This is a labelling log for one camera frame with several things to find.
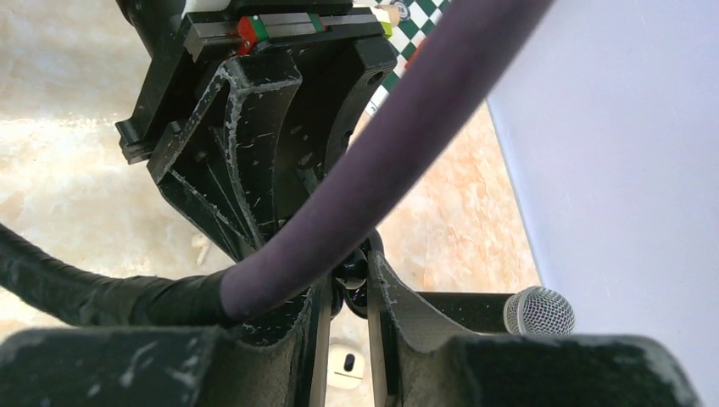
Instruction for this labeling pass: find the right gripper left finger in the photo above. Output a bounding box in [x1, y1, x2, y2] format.
[1, 278, 332, 406]

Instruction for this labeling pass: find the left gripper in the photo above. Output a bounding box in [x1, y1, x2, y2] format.
[117, 1, 397, 261]

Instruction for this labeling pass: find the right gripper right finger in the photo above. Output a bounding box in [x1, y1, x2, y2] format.
[367, 251, 701, 406]

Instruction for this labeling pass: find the white earbud case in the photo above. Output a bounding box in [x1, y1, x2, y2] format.
[326, 343, 366, 390]

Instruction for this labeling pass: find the black earbud case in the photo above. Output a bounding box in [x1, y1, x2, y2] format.
[331, 229, 384, 320]

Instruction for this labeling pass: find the black earbud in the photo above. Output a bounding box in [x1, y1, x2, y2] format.
[332, 248, 368, 291]

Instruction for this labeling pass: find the white earbud lower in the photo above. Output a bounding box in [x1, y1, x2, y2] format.
[191, 233, 211, 265]

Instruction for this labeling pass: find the black microphone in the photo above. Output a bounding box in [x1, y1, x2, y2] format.
[420, 286, 576, 336]

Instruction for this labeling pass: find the green white chessboard mat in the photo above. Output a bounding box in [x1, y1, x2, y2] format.
[354, 0, 450, 115]

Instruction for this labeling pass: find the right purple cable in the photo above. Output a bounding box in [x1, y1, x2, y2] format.
[0, 0, 555, 328]

